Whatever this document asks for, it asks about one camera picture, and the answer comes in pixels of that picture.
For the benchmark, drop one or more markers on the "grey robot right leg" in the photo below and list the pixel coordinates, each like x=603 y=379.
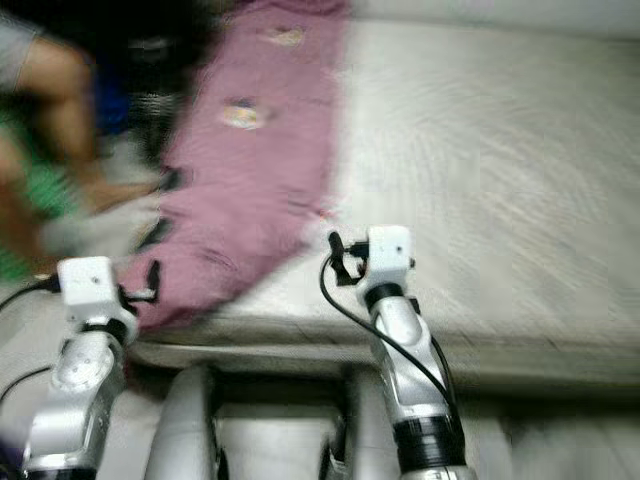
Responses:
x=355 y=430

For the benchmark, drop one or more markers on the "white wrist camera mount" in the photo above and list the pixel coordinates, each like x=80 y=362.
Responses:
x=390 y=253
x=88 y=283

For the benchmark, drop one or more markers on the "black box with white print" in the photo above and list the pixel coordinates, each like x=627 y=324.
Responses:
x=160 y=110

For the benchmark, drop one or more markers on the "white grey patterned mattress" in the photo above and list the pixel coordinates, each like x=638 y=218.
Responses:
x=490 y=180

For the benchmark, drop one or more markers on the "green plastic stool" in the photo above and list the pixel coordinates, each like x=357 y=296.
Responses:
x=55 y=190

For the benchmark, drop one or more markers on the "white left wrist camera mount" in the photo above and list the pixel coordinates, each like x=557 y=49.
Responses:
x=88 y=283

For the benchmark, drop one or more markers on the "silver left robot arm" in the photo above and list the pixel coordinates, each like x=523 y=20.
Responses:
x=75 y=400

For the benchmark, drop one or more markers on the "purple cartoon print blanket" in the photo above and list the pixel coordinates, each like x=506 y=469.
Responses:
x=260 y=180

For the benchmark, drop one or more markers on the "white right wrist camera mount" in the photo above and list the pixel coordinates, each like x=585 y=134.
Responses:
x=390 y=253

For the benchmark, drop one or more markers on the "grey robot leg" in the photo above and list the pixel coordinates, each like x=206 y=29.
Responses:
x=355 y=430
x=180 y=430

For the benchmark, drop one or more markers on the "person in grey shorts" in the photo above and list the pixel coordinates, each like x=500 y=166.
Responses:
x=60 y=90

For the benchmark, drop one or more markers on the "blue plastic item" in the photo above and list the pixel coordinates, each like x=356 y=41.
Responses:
x=112 y=105

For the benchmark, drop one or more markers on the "grey robot left leg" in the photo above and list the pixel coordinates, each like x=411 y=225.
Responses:
x=180 y=430

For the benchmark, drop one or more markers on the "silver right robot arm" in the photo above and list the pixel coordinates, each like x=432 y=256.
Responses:
x=410 y=360

